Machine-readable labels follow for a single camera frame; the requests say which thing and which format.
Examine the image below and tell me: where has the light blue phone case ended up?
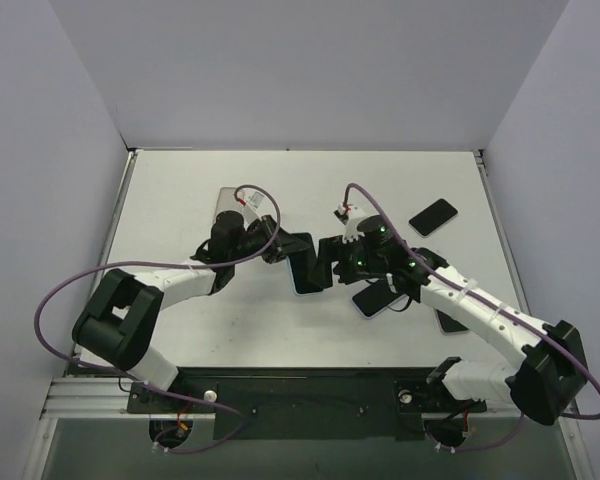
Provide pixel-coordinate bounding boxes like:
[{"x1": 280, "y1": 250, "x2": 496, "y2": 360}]
[{"x1": 285, "y1": 249, "x2": 326, "y2": 297}]

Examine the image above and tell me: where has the beige phone case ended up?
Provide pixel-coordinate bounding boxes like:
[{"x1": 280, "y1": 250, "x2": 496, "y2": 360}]
[{"x1": 213, "y1": 187, "x2": 245, "y2": 222}]

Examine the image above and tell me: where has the black phone from beige case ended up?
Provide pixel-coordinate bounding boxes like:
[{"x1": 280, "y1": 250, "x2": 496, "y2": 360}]
[{"x1": 408, "y1": 198, "x2": 459, "y2": 237}]

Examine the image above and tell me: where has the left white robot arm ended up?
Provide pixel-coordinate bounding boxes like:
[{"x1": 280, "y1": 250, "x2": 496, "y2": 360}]
[{"x1": 72, "y1": 211, "x2": 315, "y2": 412}]

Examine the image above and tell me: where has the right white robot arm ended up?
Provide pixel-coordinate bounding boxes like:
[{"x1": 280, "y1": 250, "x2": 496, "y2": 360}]
[{"x1": 310, "y1": 208, "x2": 587, "y2": 426}]

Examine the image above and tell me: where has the phone in lavender case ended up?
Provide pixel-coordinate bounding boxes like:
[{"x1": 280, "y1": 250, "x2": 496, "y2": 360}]
[{"x1": 352, "y1": 281, "x2": 412, "y2": 319}]

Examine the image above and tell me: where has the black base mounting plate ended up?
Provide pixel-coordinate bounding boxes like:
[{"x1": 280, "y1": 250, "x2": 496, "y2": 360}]
[{"x1": 127, "y1": 367, "x2": 486, "y2": 441}]

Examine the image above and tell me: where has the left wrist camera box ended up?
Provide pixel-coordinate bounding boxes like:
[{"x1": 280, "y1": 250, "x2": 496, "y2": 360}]
[{"x1": 235, "y1": 190, "x2": 264, "y2": 224}]

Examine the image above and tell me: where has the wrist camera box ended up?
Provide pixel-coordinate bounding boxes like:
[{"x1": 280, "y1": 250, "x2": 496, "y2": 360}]
[
  {"x1": 334, "y1": 203, "x2": 368, "y2": 244},
  {"x1": 235, "y1": 190, "x2": 264, "y2": 224}
]

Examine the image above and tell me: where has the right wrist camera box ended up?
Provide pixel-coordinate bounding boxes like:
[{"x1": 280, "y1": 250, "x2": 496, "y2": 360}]
[{"x1": 334, "y1": 203, "x2": 368, "y2": 244}]

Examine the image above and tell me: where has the aluminium frame rail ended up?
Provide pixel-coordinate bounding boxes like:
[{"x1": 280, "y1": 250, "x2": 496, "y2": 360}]
[{"x1": 52, "y1": 150, "x2": 572, "y2": 479}]

